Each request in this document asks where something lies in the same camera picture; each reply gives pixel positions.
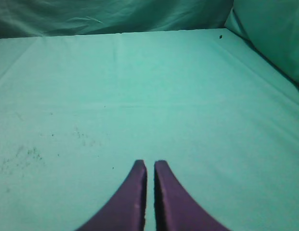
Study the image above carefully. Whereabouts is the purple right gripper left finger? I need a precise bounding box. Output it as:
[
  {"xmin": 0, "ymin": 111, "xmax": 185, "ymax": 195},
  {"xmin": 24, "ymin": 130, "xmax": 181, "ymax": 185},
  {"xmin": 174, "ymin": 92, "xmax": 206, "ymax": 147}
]
[{"xmin": 78, "ymin": 160, "xmax": 147, "ymax": 231}]

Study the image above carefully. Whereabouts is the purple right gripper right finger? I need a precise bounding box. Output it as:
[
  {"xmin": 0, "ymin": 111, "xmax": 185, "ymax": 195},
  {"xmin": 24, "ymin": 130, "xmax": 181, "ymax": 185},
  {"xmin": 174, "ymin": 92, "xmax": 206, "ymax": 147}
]
[{"xmin": 154, "ymin": 160, "xmax": 228, "ymax": 231}]

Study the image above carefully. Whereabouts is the green table cloth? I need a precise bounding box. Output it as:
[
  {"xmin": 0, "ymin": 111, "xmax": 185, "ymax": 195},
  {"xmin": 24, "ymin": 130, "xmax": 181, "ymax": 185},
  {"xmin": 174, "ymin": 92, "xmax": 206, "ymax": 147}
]
[{"xmin": 0, "ymin": 29, "xmax": 299, "ymax": 231}]

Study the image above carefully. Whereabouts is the green backdrop curtain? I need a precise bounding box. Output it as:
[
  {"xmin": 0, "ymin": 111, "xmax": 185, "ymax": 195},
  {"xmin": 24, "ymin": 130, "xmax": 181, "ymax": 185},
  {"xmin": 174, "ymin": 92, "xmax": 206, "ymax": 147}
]
[{"xmin": 0, "ymin": 0, "xmax": 299, "ymax": 83}]

